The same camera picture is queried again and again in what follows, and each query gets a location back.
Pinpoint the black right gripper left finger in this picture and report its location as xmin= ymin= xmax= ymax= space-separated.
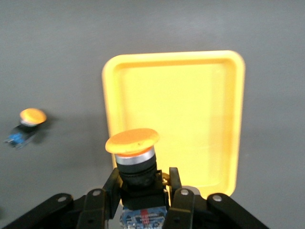
xmin=0 ymin=167 xmax=124 ymax=229

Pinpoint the dark grey table mat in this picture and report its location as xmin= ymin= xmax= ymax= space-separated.
xmin=0 ymin=0 xmax=305 ymax=229

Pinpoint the yellow plastic tray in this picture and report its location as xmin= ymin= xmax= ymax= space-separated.
xmin=102 ymin=50 xmax=246 ymax=206

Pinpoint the yellow push button switch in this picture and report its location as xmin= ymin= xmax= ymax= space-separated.
xmin=3 ymin=107 xmax=48 ymax=150
xmin=105 ymin=128 xmax=171 ymax=229

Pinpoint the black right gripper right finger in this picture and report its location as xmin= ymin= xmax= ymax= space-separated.
xmin=162 ymin=167 xmax=272 ymax=229

